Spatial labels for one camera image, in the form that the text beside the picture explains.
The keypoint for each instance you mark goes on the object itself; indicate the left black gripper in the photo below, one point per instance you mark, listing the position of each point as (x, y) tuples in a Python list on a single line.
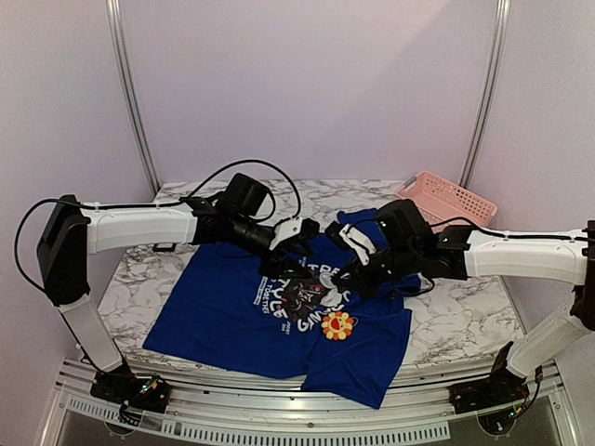
[(276, 268)]

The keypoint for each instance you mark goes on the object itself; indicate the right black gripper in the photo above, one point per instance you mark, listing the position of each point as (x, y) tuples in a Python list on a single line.
[(354, 276)]

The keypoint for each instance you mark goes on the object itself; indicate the orange yellow flower brooch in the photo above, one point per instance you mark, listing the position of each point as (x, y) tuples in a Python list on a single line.
[(338, 326)]

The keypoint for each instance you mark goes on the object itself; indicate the blue printed t-shirt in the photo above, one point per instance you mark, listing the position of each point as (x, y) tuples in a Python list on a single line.
[(223, 313)]

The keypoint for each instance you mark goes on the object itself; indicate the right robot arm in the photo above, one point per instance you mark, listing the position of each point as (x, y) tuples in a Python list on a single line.
[(463, 250)]

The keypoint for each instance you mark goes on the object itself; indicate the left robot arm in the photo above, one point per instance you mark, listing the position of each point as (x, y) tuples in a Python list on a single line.
[(76, 230)]

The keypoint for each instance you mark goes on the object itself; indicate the pink plastic basket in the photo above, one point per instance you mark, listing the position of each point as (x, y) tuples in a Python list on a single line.
[(439, 199)]

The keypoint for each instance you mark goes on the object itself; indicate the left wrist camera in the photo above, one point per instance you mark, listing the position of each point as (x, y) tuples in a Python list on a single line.
[(293, 232)]

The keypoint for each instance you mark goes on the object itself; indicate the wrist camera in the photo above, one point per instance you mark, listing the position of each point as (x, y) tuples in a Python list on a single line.
[(293, 232), (348, 237)]

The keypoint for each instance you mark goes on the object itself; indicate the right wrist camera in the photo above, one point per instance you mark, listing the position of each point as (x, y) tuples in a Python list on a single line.
[(348, 237)]

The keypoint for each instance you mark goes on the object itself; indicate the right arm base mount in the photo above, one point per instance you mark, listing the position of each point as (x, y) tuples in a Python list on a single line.
[(488, 392)]

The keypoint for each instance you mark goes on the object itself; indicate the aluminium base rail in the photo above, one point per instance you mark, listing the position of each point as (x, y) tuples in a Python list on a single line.
[(223, 408)]

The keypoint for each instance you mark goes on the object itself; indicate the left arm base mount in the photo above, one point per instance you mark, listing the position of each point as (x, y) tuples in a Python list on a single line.
[(143, 392)]

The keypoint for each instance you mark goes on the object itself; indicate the right aluminium frame post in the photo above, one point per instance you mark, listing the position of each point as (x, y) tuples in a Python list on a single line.
[(496, 51)]

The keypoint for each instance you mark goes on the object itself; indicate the aluminium frame post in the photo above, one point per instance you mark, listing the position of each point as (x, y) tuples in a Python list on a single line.
[(496, 51), (124, 68)]

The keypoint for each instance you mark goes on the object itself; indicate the left aluminium frame post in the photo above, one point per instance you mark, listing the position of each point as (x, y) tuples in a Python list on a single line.
[(124, 68)]

